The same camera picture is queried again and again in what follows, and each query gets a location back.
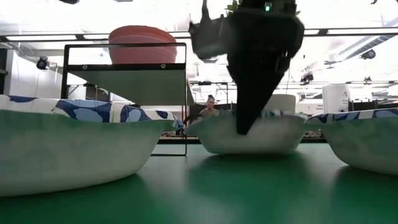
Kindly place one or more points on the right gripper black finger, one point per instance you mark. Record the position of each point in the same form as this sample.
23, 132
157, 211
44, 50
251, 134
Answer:
255, 87

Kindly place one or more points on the blue floral paper bowl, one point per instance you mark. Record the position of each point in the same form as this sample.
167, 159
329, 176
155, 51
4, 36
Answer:
367, 143
62, 149
280, 140

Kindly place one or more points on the light pink plastic bowl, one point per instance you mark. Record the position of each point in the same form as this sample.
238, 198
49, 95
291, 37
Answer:
140, 56

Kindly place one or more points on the coral plastic bowl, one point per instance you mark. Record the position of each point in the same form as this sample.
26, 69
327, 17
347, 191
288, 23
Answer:
140, 30

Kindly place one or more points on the white plant pot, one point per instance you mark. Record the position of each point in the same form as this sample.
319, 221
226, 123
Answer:
284, 102

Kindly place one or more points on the black ceiling spotlight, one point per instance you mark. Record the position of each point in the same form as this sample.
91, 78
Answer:
368, 54
306, 77
42, 63

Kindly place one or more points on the person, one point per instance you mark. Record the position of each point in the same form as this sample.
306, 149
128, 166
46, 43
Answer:
209, 112

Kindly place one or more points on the green table mat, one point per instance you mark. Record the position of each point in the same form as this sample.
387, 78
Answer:
217, 193

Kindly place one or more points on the black partition panel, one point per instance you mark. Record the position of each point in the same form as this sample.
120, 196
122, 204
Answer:
373, 105

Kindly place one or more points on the black background rig frame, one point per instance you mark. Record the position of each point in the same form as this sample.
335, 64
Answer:
205, 82

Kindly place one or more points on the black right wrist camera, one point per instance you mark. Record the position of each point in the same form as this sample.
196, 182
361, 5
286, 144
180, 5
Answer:
208, 40

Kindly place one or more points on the black metal table frame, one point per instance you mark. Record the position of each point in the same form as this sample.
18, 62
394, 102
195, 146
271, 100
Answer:
174, 140

